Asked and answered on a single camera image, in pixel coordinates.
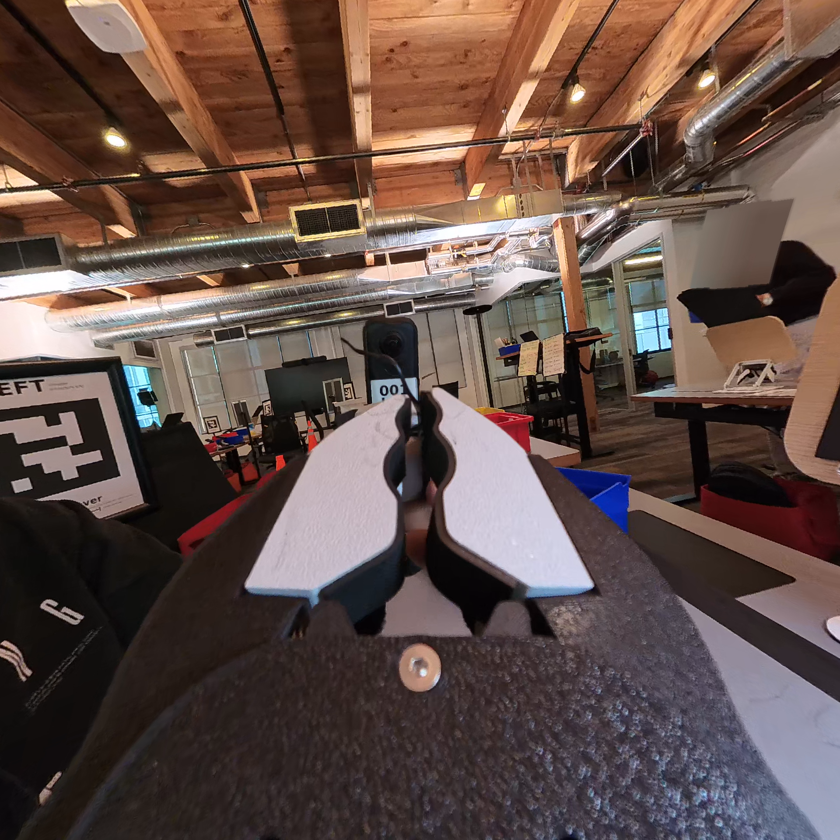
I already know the black wood-framed board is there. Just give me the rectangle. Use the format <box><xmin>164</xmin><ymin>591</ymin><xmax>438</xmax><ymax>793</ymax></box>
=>
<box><xmin>676</xmin><ymin>285</ymin><xmax>800</xmax><ymax>370</ymax></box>
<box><xmin>784</xmin><ymin>276</ymin><xmax>840</xmax><ymax>487</ymax></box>

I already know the black backpack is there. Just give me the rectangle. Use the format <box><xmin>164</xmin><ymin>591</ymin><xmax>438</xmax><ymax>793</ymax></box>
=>
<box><xmin>707</xmin><ymin>462</ymin><xmax>791</xmax><ymax>508</ymax></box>

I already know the blue plastic bin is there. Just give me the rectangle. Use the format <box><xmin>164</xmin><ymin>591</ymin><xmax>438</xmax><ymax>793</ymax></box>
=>
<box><xmin>558</xmin><ymin>467</ymin><xmax>632</xmax><ymax>532</ymax></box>

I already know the black floor lamp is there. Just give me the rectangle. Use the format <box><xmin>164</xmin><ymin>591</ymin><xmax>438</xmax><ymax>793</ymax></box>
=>
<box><xmin>462</xmin><ymin>305</ymin><xmax>494</xmax><ymax>408</ymax></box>

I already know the white ceiling device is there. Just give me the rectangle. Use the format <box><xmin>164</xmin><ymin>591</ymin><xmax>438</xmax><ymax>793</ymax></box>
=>
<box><xmin>66</xmin><ymin>0</ymin><xmax>148</xmax><ymax>53</ymax></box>

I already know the metal sprinkler pipe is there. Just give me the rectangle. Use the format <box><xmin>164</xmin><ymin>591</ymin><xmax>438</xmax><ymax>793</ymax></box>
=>
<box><xmin>0</xmin><ymin>121</ymin><xmax>657</xmax><ymax>194</ymax></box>

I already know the red plastic tote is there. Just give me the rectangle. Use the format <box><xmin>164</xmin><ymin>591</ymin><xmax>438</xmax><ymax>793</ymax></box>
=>
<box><xmin>177</xmin><ymin>469</ymin><xmax>277</xmax><ymax>555</ymax></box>

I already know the long wooden table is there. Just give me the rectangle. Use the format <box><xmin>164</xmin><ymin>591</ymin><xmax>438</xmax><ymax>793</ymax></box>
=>
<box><xmin>630</xmin><ymin>387</ymin><xmax>798</xmax><ymax>500</ymax></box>

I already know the wooden support column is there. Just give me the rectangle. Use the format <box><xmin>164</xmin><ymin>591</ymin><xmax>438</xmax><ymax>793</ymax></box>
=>
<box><xmin>553</xmin><ymin>217</ymin><xmax>599</xmax><ymax>434</ymax></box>

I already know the silver ventilation duct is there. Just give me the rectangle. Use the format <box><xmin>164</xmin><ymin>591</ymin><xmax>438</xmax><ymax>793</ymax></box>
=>
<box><xmin>682</xmin><ymin>39</ymin><xmax>840</xmax><ymax>168</ymax></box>

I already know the thin black elastic loop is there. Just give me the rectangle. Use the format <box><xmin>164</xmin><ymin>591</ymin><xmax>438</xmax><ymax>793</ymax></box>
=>
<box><xmin>340</xmin><ymin>336</ymin><xmax>422</xmax><ymax>404</ymax></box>

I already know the black-white marker sign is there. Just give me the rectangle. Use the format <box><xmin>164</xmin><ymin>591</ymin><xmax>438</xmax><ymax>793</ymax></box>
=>
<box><xmin>0</xmin><ymin>357</ymin><xmax>155</xmax><ymax>522</ymax></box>

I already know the black screen on stand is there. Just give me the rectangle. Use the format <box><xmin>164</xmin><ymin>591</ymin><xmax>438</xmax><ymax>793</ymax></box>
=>
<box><xmin>264</xmin><ymin>357</ymin><xmax>352</xmax><ymax>411</ymax></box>

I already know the black bag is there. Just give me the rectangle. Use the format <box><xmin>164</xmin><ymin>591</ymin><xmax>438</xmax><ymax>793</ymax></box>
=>
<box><xmin>564</xmin><ymin>328</ymin><xmax>599</xmax><ymax>376</ymax></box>

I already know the white air vent grille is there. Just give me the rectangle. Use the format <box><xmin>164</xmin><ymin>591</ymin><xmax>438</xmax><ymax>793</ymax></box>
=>
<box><xmin>0</xmin><ymin>233</ymin><xmax>67</xmax><ymax>277</ymax></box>
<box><xmin>289</xmin><ymin>200</ymin><xmax>366</xmax><ymax>242</ymax></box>

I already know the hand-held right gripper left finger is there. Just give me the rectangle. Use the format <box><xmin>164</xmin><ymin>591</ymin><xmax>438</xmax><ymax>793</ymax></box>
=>
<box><xmin>244</xmin><ymin>394</ymin><xmax>414</xmax><ymax>634</ymax></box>

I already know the red fabric bag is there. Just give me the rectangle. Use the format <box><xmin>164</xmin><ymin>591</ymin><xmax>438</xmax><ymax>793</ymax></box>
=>
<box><xmin>701</xmin><ymin>479</ymin><xmax>840</xmax><ymax>562</ymax></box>

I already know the long silver ceiling duct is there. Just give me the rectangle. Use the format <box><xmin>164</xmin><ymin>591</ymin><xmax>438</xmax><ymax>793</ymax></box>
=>
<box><xmin>66</xmin><ymin>190</ymin><xmax>624</xmax><ymax>280</ymax></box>
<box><xmin>92</xmin><ymin>292</ymin><xmax>476</xmax><ymax>349</ymax></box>
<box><xmin>46</xmin><ymin>269</ymin><xmax>493</xmax><ymax>332</ymax></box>

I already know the silver vertical duct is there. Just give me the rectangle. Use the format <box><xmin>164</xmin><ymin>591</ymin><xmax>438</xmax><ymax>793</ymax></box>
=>
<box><xmin>577</xmin><ymin>185</ymin><xmax>756</xmax><ymax>247</ymax></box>

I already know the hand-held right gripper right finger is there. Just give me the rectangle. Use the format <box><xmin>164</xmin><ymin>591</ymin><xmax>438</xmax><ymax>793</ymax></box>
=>
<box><xmin>419</xmin><ymin>387</ymin><xmax>597</xmax><ymax>634</ymax></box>

